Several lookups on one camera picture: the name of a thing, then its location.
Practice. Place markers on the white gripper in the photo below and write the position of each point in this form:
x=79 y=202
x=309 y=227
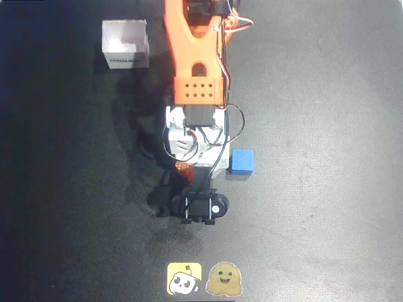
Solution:
x=198 y=208

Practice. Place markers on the orange and white robot arm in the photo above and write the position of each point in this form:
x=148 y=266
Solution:
x=185 y=47

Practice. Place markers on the blue cube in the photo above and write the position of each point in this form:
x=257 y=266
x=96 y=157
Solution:
x=241 y=161

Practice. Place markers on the white cardboard box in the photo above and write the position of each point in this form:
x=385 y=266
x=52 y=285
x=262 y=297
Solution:
x=126 y=59

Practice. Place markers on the yellow robot face sticker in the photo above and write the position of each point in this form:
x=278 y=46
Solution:
x=184 y=278

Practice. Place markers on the hugging face emoji sticker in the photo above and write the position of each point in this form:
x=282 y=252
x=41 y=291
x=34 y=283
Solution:
x=224 y=279

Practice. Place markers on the black gripper camera with mount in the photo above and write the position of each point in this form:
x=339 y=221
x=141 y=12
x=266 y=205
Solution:
x=198 y=206

